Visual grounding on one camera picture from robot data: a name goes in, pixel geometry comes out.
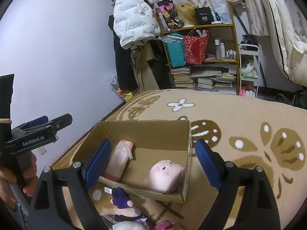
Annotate purple haired plush doll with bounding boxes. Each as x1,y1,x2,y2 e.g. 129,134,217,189
100,187,150,229

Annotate magenta plush toy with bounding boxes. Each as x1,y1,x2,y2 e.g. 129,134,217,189
153,221,183,230

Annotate cardboard box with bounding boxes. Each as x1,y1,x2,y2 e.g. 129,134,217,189
72,120,192,203

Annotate white plush yellow ball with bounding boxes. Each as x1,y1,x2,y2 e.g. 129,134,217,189
112,221,145,230

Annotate person's left hand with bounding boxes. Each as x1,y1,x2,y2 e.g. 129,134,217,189
0,152,39,206

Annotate beige patterned carpet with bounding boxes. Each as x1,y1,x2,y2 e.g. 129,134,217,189
51,89,307,230

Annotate plastic bag with toys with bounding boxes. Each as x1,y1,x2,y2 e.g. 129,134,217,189
108,73,133,102

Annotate black hanging coat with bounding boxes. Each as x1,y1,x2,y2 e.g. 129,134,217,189
108,15,138,91

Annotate pink square plush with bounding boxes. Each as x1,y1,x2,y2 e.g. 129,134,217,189
144,159,186,193

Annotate beige trench coat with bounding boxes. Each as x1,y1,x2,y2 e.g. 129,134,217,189
131,42,159,92

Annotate right book pile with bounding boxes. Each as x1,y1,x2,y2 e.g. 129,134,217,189
189,67,237,95

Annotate white puffer jacket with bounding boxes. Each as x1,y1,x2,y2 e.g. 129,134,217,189
113,0,161,50

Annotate left book stack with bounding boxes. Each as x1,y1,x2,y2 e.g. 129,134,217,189
170,66,196,89

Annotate white metal cart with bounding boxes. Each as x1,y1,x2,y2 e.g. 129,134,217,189
238,44,260,98

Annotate teal bag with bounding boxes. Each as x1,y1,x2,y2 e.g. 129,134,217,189
161,33,186,68

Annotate wooden shelf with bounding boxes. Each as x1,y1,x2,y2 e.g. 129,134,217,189
160,7,240,94

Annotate white bottle on shelf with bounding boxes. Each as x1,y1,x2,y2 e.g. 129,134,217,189
214,39,221,59

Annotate red gift bag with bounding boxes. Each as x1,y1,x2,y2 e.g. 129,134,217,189
184,29,210,65

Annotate pink black patterned bag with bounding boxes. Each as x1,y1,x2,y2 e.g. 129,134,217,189
154,0,182,31

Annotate blonde wig head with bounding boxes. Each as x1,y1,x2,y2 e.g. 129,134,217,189
175,3,198,27

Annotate black box number 40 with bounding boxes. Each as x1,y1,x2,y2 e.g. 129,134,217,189
195,7,214,25

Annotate white plastic bag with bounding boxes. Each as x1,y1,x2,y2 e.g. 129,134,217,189
210,0,233,24

